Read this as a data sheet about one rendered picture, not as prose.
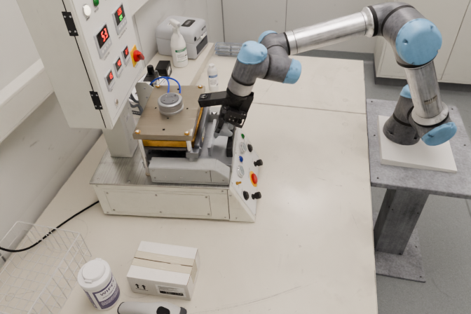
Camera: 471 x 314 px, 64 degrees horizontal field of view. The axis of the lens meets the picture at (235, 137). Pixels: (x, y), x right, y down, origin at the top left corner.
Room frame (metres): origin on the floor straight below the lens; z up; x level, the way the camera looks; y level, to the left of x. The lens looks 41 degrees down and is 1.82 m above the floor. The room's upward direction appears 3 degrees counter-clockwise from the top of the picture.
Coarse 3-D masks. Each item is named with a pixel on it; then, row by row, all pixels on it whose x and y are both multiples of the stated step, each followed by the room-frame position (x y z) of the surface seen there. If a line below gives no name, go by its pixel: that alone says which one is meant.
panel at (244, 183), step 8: (240, 136) 1.08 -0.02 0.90; (248, 144) 1.09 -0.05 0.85; (240, 152) 1.00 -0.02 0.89; (248, 152) 1.05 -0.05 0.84; (248, 160) 1.02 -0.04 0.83; (256, 160) 1.07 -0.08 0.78; (248, 168) 0.98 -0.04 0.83; (256, 168) 1.03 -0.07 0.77; (232, 176) 0.85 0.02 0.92; (248, 176) 0.94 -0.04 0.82; (232, 184) 0.82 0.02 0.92; (240, 184) 0.86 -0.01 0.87; (248, 184) 0.91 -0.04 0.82; (256, 184) 0.95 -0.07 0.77; (240, 192) 0.83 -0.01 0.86; (248, 192) 0.87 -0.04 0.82; (248, 200) 0.84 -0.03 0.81; (256, 200) 0.88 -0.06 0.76; (248, 208) 0.81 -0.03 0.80; (256, 208) 0.85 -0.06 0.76
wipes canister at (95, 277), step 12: (84, 264) 0.58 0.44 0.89; (96, 264) 0.57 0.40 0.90; (108, 264) 0.58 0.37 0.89; (84, 276) 0.54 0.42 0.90; (96, 276) 0.54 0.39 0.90; (108, 276) 0.54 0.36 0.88; (84, 288) 0.51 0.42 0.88; (96, 288) 0.51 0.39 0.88; (108, 288) 0.53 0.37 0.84; (96, 300) 0.51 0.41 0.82; (108, 300) 0.52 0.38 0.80
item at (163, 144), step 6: (198, 120) 0.99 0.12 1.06; (198, 126) 0.97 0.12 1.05; (144, 144) 0.90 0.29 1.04; (150, 144) 0.90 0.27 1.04; (156, 144) 0.89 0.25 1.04; (162, 144) 0.89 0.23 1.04; (168, 144) 0.89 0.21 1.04; (174, 144) 0.89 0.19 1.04; (180, 144) 0.89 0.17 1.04; (192, 144) 0.88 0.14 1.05; (174, 150) 0.89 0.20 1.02; (180, 150) 0.89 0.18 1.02
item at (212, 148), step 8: (216, 120) 1.05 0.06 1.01; (208, 128) 1.05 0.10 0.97; (208, 136) 1.01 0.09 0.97; (224, 136) 1.00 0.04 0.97; (208, 144) 0.92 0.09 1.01; (216, 144) 0.96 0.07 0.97; (224, 144) 0.96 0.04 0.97; (208, 152) 0.90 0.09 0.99; (216, 152) 0.92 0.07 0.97; (224, 152) 0.92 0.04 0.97; (224, 160) 0.88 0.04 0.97; (232, 160) 0.88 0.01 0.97; (232, 168) 0.87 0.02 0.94
